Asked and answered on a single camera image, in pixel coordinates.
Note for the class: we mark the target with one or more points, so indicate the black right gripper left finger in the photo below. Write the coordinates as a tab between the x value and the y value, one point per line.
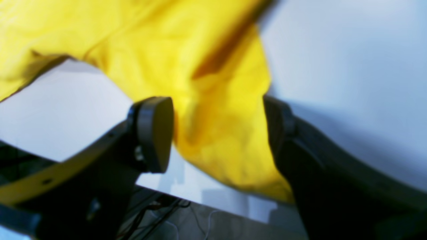
86	196

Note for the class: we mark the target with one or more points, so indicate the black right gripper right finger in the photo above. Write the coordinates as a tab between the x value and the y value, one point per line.
337	196

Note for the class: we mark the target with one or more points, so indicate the orange yellow t-shirt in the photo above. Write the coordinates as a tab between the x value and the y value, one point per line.
205	54

